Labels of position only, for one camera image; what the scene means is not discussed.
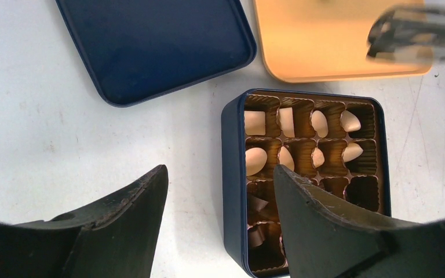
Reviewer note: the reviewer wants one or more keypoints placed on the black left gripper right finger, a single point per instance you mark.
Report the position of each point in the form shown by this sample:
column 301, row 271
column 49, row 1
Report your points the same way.
column 325, row 236

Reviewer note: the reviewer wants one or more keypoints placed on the white rectangular chocolate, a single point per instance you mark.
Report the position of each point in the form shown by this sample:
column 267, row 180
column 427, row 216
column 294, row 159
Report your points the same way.
column 286, row 121

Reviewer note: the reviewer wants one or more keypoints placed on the blue chocolate box with insert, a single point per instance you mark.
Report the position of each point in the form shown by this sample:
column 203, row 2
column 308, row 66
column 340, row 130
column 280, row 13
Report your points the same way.
column 363, row 181

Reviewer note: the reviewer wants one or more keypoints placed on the white heart chocolate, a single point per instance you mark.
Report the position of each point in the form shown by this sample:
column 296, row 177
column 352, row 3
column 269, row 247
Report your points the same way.
column 254, row 123

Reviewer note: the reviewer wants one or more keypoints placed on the dark blue box lid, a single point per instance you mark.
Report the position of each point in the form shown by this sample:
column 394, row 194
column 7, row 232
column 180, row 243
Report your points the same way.
column 135, row 51

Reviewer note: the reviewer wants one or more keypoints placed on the white oval chocolate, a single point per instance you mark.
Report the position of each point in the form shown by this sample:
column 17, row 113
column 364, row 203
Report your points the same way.
column 351, row 152
column 317, row 157

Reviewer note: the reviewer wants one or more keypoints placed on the yellow plastic tray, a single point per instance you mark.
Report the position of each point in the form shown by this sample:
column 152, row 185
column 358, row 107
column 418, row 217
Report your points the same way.
column 314, row 41

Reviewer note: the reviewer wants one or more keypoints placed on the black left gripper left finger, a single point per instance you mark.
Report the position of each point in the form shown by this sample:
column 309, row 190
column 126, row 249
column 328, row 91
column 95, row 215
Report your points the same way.
column 114, row 236

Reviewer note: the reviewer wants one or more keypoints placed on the white round chocolate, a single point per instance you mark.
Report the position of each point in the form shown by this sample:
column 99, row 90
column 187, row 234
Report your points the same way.
column 286, row 159
column 256, row 159
column 350, row 122
column 319, row 123

